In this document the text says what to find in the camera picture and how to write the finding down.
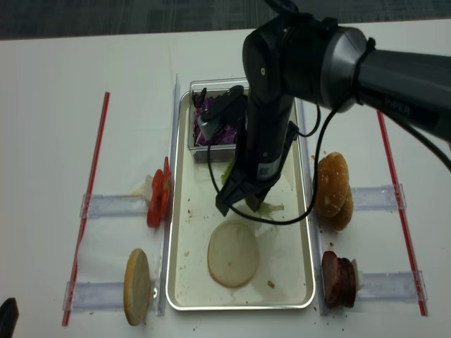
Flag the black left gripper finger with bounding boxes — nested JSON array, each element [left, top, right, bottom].
[[0, 297, 18, 338]]

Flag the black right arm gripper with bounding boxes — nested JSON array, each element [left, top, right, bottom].
[[216, 87, 298, 216]]

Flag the green lettuce leaf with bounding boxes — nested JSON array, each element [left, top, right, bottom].
[[221, 159, 285, 219]]

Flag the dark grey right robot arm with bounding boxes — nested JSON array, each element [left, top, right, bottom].
[[206, 1, 450, 215]]

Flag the red tomato slices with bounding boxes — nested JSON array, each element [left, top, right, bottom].
[[147, 156, 171, 229]]

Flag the white tomato pusher block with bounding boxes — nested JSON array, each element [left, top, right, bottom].
[[142, 175, 153, 204]]

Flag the front meat patty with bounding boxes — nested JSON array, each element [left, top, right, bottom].
[[321, 251, 341, 308]]

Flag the rear meat patties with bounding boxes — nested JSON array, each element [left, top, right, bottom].
[[338, 258, 357, 308]]

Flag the clear tomato slider track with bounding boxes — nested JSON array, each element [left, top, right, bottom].
[[80, 194, 148, 219]]

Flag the flat bun slice on tray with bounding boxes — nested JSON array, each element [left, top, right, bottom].
[[207, 220, 259, 288]]

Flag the purple cabbage leaves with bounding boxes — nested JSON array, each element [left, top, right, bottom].
[[192, 92, 236, 146]]

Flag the cream metal tray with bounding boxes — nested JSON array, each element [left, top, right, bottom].
[[166, 93, 316, 311]]

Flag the clear bun slider track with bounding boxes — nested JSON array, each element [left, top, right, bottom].
[[62, 280, 159, 313], [350, 184, 407, 211]]

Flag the front bun top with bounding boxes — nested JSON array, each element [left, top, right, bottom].
[[315, 152, 350, 218]]

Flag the clear plastic salad box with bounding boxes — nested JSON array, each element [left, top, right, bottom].
[[184, 77, 249, 163]]

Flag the rear bun top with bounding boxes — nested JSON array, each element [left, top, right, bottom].
[[326, 187, 354, 231]]

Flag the white patty pusher block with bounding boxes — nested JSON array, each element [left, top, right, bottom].
[[351, 259, 364, 292]]

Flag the upright bun bottom slice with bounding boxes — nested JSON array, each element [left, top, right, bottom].
[[123, 248, 151, 327]]

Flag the red left guide rod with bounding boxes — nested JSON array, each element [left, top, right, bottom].
[[61, 92, 110, 327]]

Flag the red guide rod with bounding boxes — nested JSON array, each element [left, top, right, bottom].
[[377, 111, 429, 317], [61, 92, 110, 327]]

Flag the clear bun top slider track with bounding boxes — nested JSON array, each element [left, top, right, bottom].
[[350, 184, 407, 211]]

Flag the red right guide rod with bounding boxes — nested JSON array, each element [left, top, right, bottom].
[[377, 111, 429, 317]]

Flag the clear patty slider track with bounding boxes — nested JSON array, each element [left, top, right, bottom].
[[357, 270, 428, 302]]

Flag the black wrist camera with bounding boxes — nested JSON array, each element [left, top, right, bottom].
[[198, 85, 247, 141]]

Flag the clear left long rail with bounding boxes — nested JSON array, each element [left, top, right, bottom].
[[156, 74, 180, 317]]

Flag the clear long rail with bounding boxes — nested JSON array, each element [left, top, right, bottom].
[[295, 99, 328, 316], [156, 74, 180, 317]]

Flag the clear right long rail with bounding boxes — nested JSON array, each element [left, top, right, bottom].
[[295, 99, 328, 316]]

